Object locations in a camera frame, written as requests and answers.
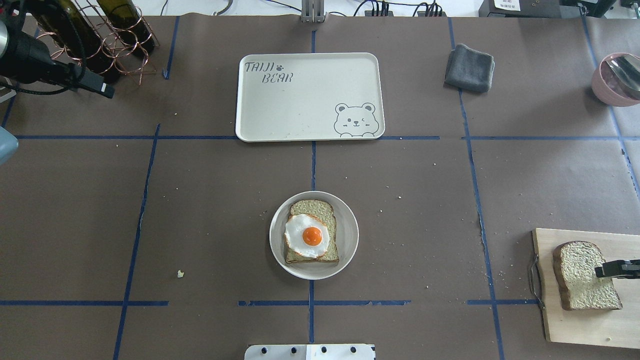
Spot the pink bowl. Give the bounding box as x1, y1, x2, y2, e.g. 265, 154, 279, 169
591, 53, 640, 107

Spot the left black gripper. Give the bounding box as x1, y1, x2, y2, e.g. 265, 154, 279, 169
0, 30, 115, 100

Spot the dark green wine bottle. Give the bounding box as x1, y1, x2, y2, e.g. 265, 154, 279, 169
23, 0, 121, 85

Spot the fried egg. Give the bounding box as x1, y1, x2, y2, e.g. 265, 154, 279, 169
284, 214, 330, 259

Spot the bread slice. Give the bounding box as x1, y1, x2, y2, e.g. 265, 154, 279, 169
552, 241, 623, 312
284, 199, 339, 264

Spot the grey metal post bracket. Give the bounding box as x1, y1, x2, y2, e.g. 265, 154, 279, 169
301, 0, 327, 23

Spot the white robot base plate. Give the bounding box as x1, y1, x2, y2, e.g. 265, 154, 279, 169
244, 343, 377, 360

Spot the white round plate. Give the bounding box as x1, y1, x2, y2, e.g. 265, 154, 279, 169
269, 191, 360, 281

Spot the copper wire bottle rack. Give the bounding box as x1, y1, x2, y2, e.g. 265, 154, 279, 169
29, 0, 158, 83

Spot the cream bear serving tray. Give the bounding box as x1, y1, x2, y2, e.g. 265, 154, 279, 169
235, 52, 386, 142

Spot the folded grey cloth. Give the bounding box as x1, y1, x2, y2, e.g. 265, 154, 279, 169
444, 43, 495, 93

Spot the wooden cutting board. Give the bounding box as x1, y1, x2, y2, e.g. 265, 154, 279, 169
532, 228, 640, 349

